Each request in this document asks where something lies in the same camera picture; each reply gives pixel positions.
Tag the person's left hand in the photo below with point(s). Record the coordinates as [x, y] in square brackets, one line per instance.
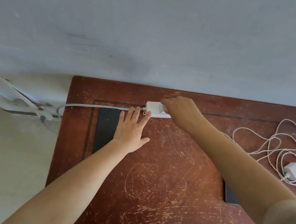
[130, 135]

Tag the person's right hand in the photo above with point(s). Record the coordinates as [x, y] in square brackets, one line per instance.
[183, 111]

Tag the person's right forearm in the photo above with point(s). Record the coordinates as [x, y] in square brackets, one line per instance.
[238, 171]

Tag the white wall socket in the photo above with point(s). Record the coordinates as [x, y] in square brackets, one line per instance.
[50, 116]

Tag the square white charger plug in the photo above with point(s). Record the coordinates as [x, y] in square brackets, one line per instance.
[294, 171]

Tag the person's left forearm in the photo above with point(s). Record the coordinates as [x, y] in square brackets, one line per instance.
[72, 187]

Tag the brown wooden table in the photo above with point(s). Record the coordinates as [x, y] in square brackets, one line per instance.
[156, 171]

